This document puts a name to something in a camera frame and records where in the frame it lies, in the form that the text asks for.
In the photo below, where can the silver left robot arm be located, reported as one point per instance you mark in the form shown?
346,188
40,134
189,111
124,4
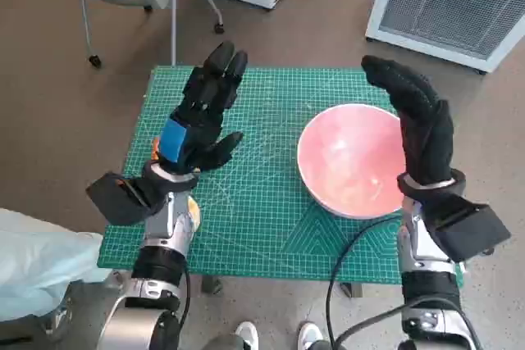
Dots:
164,223

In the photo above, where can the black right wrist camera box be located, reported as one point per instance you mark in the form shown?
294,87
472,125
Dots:
471,231

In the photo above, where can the long grilled toy bread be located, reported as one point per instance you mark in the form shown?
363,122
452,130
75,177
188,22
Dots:
155,153

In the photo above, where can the round toy bread bun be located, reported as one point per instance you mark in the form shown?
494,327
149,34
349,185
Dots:
194,212

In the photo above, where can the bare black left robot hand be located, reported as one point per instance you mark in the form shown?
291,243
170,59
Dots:
201,120

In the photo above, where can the pink bowl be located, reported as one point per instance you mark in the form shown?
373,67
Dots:
348,161

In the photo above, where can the black table bracket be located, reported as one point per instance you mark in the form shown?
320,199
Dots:
211,285
352,289

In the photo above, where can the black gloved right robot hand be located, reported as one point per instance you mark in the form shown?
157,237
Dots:
426,133

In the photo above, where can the large white mesh cabinet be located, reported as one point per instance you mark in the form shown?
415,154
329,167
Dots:
443,5

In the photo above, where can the white metal frame table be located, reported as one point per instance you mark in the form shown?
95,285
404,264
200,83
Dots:
174,30

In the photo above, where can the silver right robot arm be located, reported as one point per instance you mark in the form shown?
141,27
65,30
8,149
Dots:
422,243

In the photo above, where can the white shoe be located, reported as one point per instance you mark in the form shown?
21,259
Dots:
309,335
247,335

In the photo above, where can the green cutting mat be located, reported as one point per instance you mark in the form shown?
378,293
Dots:
266,161

